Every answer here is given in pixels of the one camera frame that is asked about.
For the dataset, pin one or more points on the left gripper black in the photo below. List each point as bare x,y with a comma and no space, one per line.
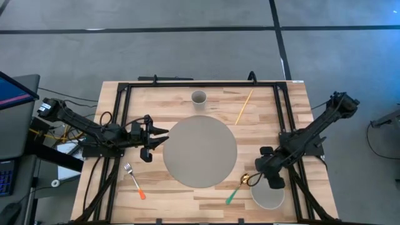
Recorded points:
147,137

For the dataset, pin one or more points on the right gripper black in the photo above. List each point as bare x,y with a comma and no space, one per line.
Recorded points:
268,167

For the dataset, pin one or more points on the white ribbed bowl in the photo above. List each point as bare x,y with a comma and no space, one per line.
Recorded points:
267,197

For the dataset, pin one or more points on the yellow wooden chopstick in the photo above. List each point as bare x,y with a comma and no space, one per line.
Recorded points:
244,107

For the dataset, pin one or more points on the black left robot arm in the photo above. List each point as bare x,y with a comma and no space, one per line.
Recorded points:
78,123

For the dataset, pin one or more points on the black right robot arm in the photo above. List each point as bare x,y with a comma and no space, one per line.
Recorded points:
312,134

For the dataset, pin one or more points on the large round grey placemat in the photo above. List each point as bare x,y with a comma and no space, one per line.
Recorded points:
200,151

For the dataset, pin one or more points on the white ribbed cup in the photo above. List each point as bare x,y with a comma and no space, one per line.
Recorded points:
199,99

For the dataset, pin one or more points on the white tape roll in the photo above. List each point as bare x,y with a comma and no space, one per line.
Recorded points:
55,183

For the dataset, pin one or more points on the grey stand leg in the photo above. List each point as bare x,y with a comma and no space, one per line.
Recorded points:
387,119

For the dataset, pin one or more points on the computer monitor with blue screen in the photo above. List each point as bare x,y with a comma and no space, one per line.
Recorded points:
14,90

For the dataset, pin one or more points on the black keyboard with blue lights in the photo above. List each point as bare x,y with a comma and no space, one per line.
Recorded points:
6,178

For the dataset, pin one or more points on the black computer mouse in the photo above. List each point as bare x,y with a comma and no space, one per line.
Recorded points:
9,214

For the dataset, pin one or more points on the black aluminium table frame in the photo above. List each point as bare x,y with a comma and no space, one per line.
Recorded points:
123,103

